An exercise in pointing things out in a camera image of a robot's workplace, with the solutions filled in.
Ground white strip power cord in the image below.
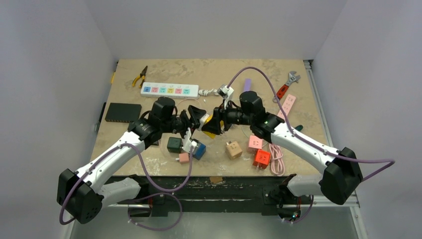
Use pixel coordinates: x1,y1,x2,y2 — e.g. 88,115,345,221
198,88,221,98

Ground purple socket base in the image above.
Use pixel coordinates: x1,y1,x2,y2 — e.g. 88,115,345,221
243,78,252,92

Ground yellow cube adapter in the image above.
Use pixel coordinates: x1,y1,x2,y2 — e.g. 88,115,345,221
202,120,223,138

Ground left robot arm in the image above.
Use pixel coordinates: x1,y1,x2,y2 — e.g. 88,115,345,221
57,97,210,225

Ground small pink USB charger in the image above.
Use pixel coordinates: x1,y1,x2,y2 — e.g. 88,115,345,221
176,152,190,164

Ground black box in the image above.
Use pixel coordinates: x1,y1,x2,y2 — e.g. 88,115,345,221
105,103,142,123

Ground pink coiled power cord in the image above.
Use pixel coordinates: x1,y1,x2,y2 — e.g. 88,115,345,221
268,143,286,176

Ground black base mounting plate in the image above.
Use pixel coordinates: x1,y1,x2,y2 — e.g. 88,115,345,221
114,176,312,218

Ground red handled adjustable wrench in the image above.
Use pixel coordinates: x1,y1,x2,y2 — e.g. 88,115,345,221
273,71,301,103

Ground yellow black needle-nose pliers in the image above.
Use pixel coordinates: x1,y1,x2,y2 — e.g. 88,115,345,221
131,66,148,88

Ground pink power strip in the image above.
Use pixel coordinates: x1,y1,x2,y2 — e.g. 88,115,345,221
277,94,296,120

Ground green cube adapter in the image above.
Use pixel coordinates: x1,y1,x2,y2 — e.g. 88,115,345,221
167,137,183,153

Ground blue cube adapter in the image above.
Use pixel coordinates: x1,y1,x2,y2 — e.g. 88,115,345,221
193,142,206,160

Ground aluminium frame rail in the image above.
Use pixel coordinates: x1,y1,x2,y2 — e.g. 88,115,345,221
68,194,360,209

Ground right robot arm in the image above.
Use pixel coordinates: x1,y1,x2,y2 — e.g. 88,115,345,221
201,91,363,205

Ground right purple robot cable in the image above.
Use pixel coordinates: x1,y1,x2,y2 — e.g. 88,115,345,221
226,66,396,225

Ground red cube adapter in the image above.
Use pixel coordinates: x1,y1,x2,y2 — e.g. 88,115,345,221
252,149,271,169

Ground pink plug adapter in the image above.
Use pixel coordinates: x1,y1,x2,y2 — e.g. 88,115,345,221
247,135,263,153

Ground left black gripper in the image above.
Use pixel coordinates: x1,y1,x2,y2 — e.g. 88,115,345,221
160,105,202,140

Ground orange cube adapter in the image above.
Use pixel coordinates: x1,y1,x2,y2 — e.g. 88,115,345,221
225,141,243,160

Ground white power strip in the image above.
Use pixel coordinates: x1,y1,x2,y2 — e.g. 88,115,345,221
140,82,199,99

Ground white cube adapter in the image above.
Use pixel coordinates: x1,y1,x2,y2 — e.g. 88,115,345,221
200,114,212,124

